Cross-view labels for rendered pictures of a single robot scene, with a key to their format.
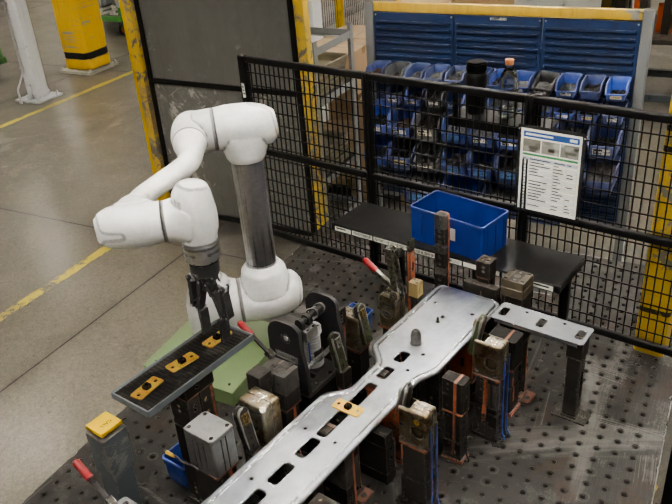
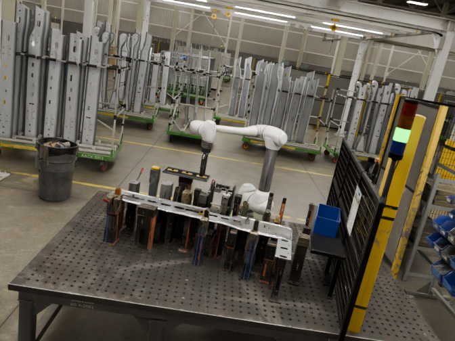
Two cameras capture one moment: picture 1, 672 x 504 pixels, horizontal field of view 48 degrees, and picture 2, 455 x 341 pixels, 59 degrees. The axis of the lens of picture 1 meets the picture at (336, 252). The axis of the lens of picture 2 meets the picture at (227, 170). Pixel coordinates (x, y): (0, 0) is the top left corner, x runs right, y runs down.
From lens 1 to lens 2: 2.43 m
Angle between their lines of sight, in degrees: 55
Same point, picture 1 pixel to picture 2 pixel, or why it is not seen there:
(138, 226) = (194, 126)
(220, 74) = not seen: hidden behind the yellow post
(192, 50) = not seen: hidden behind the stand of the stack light
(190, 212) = (203, 127)
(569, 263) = (334, 252)
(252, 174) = (267, 153)
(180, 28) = not seen: hidden behind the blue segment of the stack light
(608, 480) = (238, 306)
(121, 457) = (153, 178)
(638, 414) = (289, 317)
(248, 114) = (273, 130)
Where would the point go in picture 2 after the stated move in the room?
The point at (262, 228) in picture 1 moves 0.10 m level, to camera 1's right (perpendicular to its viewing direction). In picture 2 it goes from (264, 174) to (271, 178)
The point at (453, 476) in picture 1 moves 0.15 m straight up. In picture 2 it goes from (215, 268) to (219, 249)
